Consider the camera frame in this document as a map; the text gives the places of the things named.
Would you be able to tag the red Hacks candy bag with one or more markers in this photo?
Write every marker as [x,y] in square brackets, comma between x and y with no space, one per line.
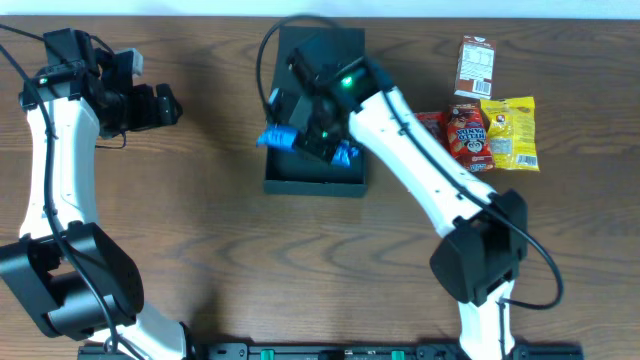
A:
[435,123]

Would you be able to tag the blue cookie packet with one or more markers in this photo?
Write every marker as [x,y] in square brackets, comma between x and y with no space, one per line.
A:
[289,139]

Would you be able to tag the brown drink carton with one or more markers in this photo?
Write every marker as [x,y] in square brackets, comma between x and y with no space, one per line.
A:
[474,75]

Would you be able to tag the Hello Panda biscuit box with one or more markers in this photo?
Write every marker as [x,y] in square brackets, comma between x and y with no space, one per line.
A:
[468,140]

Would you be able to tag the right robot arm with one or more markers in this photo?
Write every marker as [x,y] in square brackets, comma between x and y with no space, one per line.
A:
[331,103]

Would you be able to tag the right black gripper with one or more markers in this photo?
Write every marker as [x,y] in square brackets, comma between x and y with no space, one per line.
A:
[310,141]

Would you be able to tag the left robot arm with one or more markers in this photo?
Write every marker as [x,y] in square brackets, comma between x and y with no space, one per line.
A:
[70,277]

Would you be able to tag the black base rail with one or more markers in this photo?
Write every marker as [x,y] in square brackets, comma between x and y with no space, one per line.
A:
[430,351]

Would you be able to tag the black gift box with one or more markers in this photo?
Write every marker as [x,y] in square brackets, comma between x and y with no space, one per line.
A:
[289,173]

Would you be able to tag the yellow snack bag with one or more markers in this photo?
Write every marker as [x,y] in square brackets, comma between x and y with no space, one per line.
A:
[511,132]

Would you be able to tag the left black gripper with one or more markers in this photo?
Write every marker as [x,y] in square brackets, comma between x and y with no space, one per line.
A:
[151,106]

